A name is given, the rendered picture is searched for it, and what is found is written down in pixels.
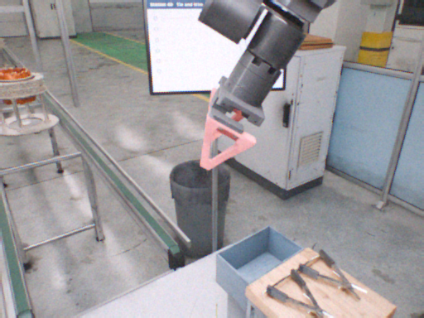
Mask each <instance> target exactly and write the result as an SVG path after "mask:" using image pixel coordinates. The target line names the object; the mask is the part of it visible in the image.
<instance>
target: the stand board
mask: <svg viewBox="0 0 424 318"><path fill-rule="evenodd" d="M316 254H318V253H316V252H314V251H313V250H312V249H310V248H305V249H304V250H303V251H301V252H299V253H298V254H296V255H295V256H294V257H292V258H290V259H289V260H287V261H286V262H284V263H282V265H279V266H278V267H276V268H274V269H273V270H272V271H270V272H269V273H267V274H265V275H264V276H263V277H260V278H259V279H258V280H256V282H253V283H251V284H250V285H248V286H247V287H246V293H245V296H246V297H247V298H248V299H249V300H250V301H251V302H252V303H253V304H254V305H255V306H257V307H258V308H259V309H260V310H261V311H262V312H263V313H264V314H265V316H267V317H268V318H306V310H305V309H303V308H301V307H298V306H295V305H293V304H290V303H288V302H286V303H284V302H282V301H279V300H278V299H277V298H276V297H273V296H271V295H268V296H267V297H265V298H264V299H262V292H264V290H266V289H267V285H268V284H269V285H270V286H272V285H273V284H274V283H276V282H278V281H279V280H281V279H282V278H283V277H285V276H286V275H287V274H290V271H291V269H292V268H295V269H296V268H299V263H302V264H304V263H306V262H307V261H308V260H311V258H313V257H314V256H316ZM310 268H312V269H315V270H316V271H318V272H320V274H322V275H326V276H328V277H331V278H334V279H337V280H339V281H341V279H340V278H339V276H338V275H337V274H335V273H334V272H333V271H334V269H333V268H332V267H329V265H328V264H327V263H325V261H323V260H322V259H320V261H319V260H318V261H317V262H316V263H314V264H313V265H311V266H310ZM340 271H341V272H342V273H343V274H344V276H345V277H346V278H347V280H348V281H349V282H350V283H351V284H352V285H353V283H354V284H355V285H358V286H359V287H361V288H363V289H364V290H365V291H367V293H365V292H364V291H360V290H359V289H357V288H354V292H355V293H356V294H357V295H358V296H359V297H360V298H361V299H360V300H359V299H358V298H357V297H355V296H354V294H351V293H350V291H347V289H345V290H344V291H342V292H341V294H339V295H337V294H335V293H336V291H337V287H338V285H334V284H332V283H330V282H325V281H323V280H320V279H319V278H317V280H316V279H315V278H312V277H309V276H308V275H305V274H304V273H302V272H301V273H300V274H299V275H300V276H301V277H302V278H303V280H304V281H305V282H306V285H307V286H308V289H309V290H310V291H311V294H312V296H314V298H315V299H316V301H317V302H318V304H319V306H320V308H322V310H323V309H324V311H327V312H329V313H330V314H331V315H333V316H334V317H336V318H392V317H393V316H394V314H395V312H396V308H397V307H396V306H395V305H394V304H392V303H391V302H390V301H387V299H385V298H383V297H382V296H381V295H379V294H378V293H377V292H375V291H373V290H372V289H371V288H368V287H367V286H365V285H364V284H363V283H362V282H359V281H358V280H357V279H355V278H353V277H352V276H350V275H349V274H348V273H346V272H344V270H341V269H340ZM279 290H280V291H282V292H285V293H286V294H287V295H288V296H289V297H290V298H294V299H297V300H298V301H303V302H305V303H306V304H308V305H311V302H310V301H309V299H308V298H307V297H306V296H304V295H302V293H303V292H304V290H302V289H301V288H300V287H299V285H298V284H297V283H296V281H294V280H293V278H292V279H291V280H290V281H288V282H287V283H285V284H284V285H283V286H281V287H279ZM304 293H305V292H304ZM305 294H306V293H305Z"/></svg>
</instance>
